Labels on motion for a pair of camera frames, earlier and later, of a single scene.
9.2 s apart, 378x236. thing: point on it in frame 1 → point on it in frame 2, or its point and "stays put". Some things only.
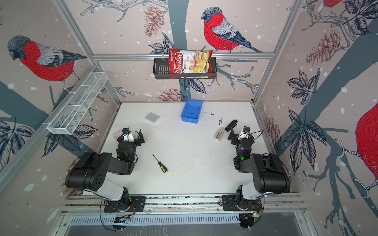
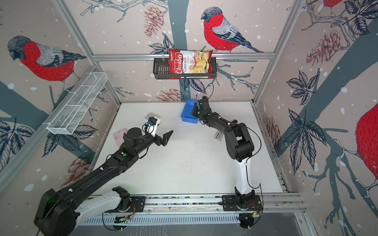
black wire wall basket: (161, 71) stays put
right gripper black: (234, 136) → (194, 109)
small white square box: (152, 117) stays put
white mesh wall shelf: (76, 104) stays put
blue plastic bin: (191, 110) stays put
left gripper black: (136, 141) → (165, 139)
